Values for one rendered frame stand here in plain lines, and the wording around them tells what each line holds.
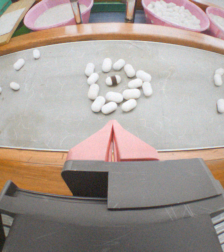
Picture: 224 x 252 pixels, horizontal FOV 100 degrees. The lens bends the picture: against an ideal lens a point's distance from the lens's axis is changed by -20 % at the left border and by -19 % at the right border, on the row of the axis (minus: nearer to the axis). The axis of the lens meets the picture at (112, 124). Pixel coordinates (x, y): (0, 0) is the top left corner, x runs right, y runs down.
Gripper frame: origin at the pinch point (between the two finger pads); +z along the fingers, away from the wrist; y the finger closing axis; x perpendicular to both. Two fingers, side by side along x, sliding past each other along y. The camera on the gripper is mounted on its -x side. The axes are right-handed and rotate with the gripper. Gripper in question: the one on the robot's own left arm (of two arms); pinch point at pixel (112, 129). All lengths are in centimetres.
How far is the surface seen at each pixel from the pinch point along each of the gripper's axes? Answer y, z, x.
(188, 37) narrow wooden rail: -22.6, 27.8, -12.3
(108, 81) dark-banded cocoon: 0.8, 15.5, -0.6
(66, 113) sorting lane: 10.1, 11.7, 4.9
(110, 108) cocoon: 0.5, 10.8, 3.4
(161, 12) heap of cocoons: -18, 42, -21
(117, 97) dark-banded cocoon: -1.0, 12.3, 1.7
